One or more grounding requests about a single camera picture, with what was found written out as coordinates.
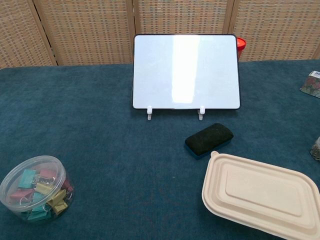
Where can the small grey patterned object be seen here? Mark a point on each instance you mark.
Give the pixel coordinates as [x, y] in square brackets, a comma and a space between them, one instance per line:
[316, 150]

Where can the beige lidded pulp lunch box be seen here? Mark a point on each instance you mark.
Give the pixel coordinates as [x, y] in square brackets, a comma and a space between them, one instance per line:
[260, 195]

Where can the white dry-erase board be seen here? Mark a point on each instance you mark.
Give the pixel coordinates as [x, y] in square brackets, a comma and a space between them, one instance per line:
[160, 75]

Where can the small purple-pink object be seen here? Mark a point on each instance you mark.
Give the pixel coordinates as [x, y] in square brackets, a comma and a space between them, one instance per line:
[68, 186]

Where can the black and blue eraser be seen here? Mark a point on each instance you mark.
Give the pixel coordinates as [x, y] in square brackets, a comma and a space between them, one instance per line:
[208, 138]

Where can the teal binder clip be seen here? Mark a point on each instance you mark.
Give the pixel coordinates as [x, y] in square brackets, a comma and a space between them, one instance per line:
[37, 214]
[25, 178]

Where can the white plastic board stand foot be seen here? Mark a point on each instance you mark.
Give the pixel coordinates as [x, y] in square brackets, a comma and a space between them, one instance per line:
[201, 113]
[149, 113]

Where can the clear round plastic jar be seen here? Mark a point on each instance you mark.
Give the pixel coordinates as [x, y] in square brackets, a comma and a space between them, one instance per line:
[15, 205]

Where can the pink binder clip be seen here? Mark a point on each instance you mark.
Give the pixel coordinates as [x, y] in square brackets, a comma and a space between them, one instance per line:
[48, 173]
[21, 194]

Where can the woven rattan folding screen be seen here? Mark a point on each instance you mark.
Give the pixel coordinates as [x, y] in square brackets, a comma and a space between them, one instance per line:
[87, 30]

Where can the red plastic cup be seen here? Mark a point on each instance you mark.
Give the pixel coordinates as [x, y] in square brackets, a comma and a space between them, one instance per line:
[241, 47]

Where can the floral tissue pack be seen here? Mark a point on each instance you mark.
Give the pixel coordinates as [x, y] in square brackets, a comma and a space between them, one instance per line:
[312, 85]

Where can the blue fuzzy tablecloth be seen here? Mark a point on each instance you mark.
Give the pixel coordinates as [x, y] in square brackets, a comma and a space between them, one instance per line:
[112, 140]

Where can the yellow binder clip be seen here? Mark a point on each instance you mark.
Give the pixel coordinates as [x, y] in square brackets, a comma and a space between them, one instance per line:
[58, 201]
[45, 188]

